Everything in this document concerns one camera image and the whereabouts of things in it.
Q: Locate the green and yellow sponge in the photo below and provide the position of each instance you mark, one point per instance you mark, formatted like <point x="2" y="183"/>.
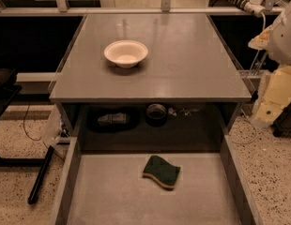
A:
<point x="161" y="172"/>

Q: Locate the grey cabinet with counter top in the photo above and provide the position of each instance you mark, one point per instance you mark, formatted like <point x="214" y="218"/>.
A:
<point x="187" y="68"/>

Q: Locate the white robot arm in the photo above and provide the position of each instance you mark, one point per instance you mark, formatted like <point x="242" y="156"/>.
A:
<point x="276" y="40"/>

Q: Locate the white bowl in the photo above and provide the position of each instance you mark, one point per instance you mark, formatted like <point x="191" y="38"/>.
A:
<point x="126" y="53"/>

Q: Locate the dark tape roll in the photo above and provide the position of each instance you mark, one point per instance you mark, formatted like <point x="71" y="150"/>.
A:
<point x="155" y="115"/>

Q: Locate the open grey top drawer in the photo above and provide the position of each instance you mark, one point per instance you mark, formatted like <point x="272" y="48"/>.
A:
<point x="98" y="189"/>

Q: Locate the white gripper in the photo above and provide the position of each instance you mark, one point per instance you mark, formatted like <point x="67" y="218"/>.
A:
<point x="283" y="40"/>

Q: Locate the metal railing frame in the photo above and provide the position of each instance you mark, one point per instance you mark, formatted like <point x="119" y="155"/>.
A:
<point x="120" y="3"/>

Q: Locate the white cap cylinder with spiral hose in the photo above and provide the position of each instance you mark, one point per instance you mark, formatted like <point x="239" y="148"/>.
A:
<point x="253" y="7"/>

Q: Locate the dark cabinet at right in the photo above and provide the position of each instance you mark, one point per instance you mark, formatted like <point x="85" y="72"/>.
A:
<point x="283" y="122"/>

